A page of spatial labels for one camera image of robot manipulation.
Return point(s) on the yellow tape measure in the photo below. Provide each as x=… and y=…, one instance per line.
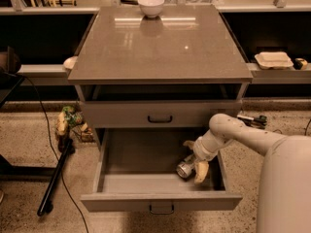
x=300, y=64

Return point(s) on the white ceramic bowl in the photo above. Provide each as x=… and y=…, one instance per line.
x=151, y=8

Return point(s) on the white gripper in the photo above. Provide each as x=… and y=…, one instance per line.
x=201, y=152

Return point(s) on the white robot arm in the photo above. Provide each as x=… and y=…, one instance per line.
x=284, y=204

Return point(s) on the grey drawer cabinet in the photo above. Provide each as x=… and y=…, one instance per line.
x=186, y=54

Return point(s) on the silver 7up can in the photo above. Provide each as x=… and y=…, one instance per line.
x=186, y=167

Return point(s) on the green snack bag pile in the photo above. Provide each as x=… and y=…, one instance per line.
x=70, y=119

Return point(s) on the small white dish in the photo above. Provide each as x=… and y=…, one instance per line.
x=70, y=62

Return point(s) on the open grey middle drawer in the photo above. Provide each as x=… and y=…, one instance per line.
x=136, y=172

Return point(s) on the closed grey upper drawer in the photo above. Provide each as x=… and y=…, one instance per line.
x=134, y=114

